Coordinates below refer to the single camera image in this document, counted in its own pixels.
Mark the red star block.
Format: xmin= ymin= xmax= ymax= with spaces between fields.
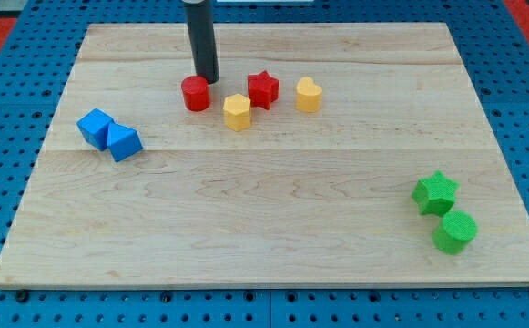
xmin=247 ymin=70 xmax=280 ymax=110

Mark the blue triangle block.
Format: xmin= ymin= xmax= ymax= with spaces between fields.
xmin=107 ymin=123 xmax=143 ymax=162

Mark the light wooden board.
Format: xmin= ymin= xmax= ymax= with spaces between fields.
xmin=0 ymin=23 xmax=529 ymax=290

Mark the yellow heart block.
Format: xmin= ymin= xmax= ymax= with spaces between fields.
xmin=295 ymin=77 xmax=323 ymax=113

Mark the blue cube block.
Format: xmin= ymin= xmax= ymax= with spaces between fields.
xmin=76 ymin=108 xmax=114 ymax=151

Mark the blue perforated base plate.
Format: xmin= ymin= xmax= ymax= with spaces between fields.
xmin=0 ymin=1 xmax=529 ymax=327

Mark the red cylinder block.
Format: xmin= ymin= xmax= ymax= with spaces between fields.
xmin=181 ymin=76 xmax=210 ymax=112

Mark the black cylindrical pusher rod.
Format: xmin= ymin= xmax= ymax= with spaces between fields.
xmin=182 ymin=0 xmax=219 ymax=84

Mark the green cylinder block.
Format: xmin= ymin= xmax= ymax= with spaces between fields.
xmin=432 ymin=210 xmax=478 ymax=255

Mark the green star block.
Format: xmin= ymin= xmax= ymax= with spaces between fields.
xmin=412 ymin=170 xmax=460 ymax=217

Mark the yellow hexagon block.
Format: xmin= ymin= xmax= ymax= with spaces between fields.
xmin=223 ymin=94 xmax=251 ymax=131

